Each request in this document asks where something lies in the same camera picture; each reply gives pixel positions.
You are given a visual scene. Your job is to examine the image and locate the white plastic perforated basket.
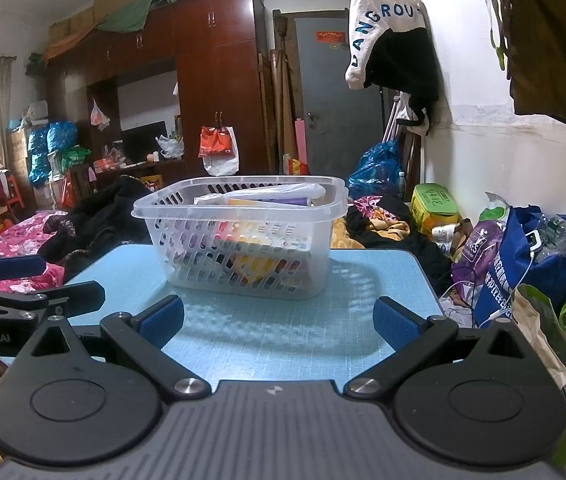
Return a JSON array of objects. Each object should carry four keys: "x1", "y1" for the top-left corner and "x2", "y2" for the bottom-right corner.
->
[{"x1": 131, "y1": 176, "x2": 348, "y2": 300}]

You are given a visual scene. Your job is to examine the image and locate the clear plastic bag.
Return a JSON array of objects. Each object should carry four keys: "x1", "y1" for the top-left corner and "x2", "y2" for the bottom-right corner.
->
[{"x1": 194, "y1": 183, "x2": 326, "y2": 207}]

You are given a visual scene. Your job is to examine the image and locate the small cardboard box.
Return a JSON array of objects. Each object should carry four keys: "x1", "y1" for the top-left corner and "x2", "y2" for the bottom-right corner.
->
[{"x1": 211, "y1": 235, "x2": 311, "y2": 273}]

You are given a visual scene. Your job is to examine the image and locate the pink floral bedding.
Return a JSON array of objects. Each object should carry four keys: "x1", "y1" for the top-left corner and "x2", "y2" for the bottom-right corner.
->
[{"x1": 0, "y1": 211, "x2": 64, "y2": 292}]

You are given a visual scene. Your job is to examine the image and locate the black clothes pile on bed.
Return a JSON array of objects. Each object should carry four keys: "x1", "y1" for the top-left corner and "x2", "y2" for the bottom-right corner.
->
[{"x1": 38, "y1": 176, "x2": 152, "y2": 283}]

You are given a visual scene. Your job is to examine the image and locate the purple plastic bag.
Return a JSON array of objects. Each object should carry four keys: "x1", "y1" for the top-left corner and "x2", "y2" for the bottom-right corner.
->
[{"x1": 451, "y1": 220, "x2": 504, "y2": 304}]

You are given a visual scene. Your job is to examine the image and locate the blue printed tote bag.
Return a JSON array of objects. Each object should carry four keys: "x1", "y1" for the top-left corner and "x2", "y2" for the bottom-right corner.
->
[{"x1": 474, "y1": 206, "x2": 566, "y2": 327}]

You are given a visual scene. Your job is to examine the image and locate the green yellow box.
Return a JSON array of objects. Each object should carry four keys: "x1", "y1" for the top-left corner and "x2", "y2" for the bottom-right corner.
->
[{"x1": 410, "y1": 183, "x2": 461, "y2": 236}]

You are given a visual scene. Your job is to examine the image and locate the blue bags near window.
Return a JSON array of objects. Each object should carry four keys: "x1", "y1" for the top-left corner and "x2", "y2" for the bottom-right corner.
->
[{"x1": 26, "y1": 122, "x2": 78, "y2": 188}]

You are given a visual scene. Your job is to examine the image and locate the blue plastic bag by door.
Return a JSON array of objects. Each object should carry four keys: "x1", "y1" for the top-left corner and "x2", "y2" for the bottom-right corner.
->
[{"x1": 347, "y1": 140, "x2": 402, "y2": 200}]

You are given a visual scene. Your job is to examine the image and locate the red white shopping bag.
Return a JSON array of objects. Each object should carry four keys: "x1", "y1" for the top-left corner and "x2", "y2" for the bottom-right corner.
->
[{"x1": 198, "y1": 126, "x2": 240, "y2": 177}]

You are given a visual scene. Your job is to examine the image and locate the grey metal door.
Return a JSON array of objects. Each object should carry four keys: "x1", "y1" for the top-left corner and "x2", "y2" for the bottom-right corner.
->
[{"x1": 294, "y1": 16, "x2": 384, "y2": 180}]

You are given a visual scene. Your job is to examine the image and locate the black hanging garment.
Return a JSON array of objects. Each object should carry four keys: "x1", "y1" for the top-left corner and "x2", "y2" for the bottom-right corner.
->
[{"x1": 364, "y1": 27, "x2": 439, "y2": 126}]

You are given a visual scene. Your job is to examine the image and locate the green cloth on wardrobe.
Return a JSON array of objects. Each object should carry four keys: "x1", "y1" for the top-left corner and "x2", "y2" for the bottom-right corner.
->
[{"x1": 96, "y1": 0, "x2": 180, "y2": 34}]

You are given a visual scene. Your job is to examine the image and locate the red brown wooden wardrobe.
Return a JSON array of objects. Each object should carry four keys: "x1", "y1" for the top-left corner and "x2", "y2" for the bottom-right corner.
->
[{"x1": 46, "y1": 0, "x2": 275, "y2": 177}]

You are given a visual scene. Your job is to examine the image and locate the white hooded jacket with letters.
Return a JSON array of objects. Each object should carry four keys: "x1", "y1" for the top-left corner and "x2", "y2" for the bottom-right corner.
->
[{"x1": 345, "y1": 0, "x2": 425, "y2": 90}]

